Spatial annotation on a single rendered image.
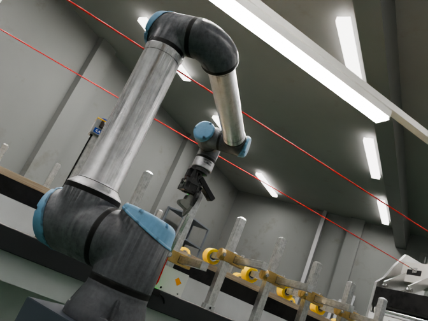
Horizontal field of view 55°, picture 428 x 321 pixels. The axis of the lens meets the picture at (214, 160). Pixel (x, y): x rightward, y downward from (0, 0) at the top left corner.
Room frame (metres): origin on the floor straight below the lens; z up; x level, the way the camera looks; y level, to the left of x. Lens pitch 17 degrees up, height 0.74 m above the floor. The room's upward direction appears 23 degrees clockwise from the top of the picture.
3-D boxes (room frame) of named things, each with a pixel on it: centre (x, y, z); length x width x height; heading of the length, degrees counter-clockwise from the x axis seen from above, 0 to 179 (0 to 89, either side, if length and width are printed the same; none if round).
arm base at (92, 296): (1.02, 0.09, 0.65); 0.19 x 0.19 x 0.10
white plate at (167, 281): (1.78, 0.02, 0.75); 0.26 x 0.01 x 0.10; 111
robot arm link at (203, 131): (1.60, 0.06, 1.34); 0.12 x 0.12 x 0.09; 71
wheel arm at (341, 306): (2.09, -0.74, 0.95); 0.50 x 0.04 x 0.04; 21
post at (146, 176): (1.72, 0.24, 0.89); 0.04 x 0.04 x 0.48; 21
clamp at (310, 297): (2.09, -0.72, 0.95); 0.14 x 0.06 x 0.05; 111
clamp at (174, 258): (1.82, -0.02, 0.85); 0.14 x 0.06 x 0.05; 111
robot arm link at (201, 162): (1.71, 0.03, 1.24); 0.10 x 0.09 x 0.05; 21
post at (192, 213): (1.81, 0.00, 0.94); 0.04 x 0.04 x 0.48; 21
